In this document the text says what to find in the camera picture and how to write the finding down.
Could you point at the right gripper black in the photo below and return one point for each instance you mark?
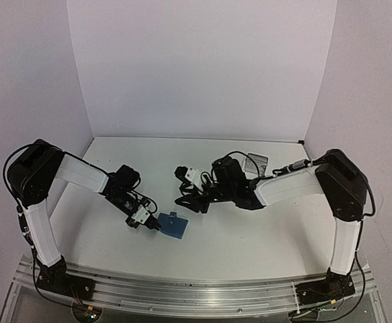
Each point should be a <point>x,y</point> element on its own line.
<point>196,202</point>

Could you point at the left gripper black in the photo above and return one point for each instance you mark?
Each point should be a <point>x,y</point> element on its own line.
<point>151,224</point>

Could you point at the blue leather card holder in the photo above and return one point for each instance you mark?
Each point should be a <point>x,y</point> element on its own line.
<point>172,225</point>

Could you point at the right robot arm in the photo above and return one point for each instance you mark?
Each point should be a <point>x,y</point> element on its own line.
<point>333,175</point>

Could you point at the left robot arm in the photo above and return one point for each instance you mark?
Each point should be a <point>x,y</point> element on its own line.
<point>28,174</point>

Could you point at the stack of cards in tray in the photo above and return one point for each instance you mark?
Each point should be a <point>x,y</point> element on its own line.
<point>257,161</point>

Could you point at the white plastic tray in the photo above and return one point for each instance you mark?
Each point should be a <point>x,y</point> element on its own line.
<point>256,163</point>

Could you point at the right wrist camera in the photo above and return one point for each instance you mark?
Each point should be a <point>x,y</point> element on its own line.
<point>187,175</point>

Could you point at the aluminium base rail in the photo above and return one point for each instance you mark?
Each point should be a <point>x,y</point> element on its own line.
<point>165,297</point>

